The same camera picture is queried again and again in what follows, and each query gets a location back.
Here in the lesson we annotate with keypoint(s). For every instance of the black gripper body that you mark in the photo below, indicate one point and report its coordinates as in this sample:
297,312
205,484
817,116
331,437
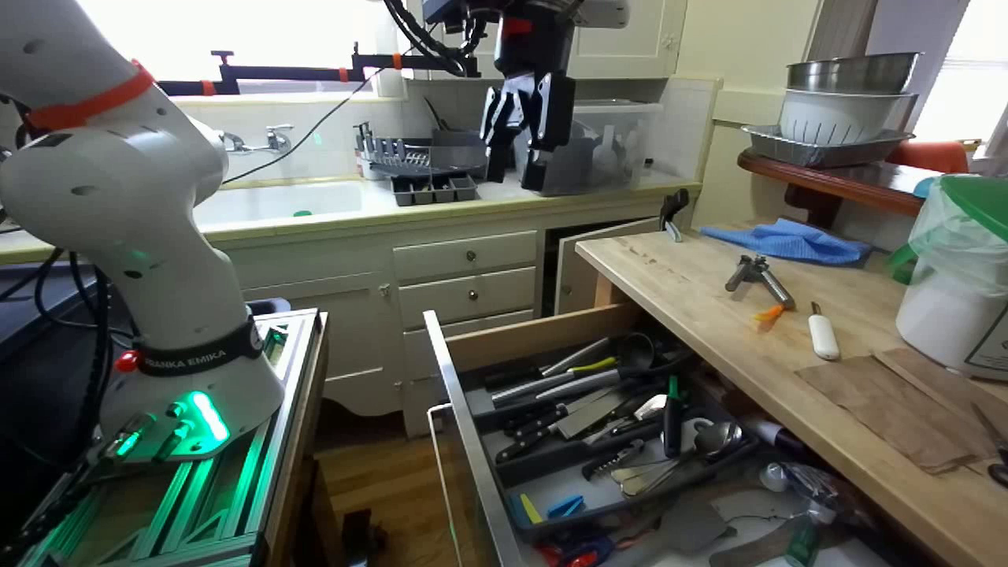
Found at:
537,94

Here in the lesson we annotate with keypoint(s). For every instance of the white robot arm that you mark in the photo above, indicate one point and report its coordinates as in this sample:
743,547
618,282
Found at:
114,176

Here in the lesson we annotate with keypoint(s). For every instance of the open wooden drawer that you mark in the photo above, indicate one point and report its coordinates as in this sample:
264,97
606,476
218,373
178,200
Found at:
776,508

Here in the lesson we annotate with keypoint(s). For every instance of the black dish rack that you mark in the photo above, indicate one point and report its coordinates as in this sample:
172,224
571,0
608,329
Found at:
424,173

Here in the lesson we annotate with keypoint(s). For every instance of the silver can opener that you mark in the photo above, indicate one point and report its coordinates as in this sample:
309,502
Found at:
758,273

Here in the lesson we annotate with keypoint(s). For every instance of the stacked metal bowls and colander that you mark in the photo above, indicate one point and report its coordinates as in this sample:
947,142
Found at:
840,112

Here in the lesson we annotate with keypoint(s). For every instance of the white kitchen sink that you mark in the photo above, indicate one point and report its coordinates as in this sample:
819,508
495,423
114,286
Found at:
277,206

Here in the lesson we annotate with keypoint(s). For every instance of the blue cloth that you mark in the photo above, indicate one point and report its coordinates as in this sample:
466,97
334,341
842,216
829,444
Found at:
793,245

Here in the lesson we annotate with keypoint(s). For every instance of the grey cutlery tray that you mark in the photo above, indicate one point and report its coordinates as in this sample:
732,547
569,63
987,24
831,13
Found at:
595,432

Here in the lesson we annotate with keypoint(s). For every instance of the white bin with green bag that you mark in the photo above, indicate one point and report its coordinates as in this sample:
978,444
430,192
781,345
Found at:
955,304

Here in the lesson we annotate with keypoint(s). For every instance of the wooden cutting board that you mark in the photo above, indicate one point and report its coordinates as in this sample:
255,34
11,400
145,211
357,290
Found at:
908,405

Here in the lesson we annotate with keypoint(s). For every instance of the orange handled tool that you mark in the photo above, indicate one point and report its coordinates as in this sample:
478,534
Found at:
768,315

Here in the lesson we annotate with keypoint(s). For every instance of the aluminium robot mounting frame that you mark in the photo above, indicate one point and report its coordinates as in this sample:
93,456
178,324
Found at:
234,508

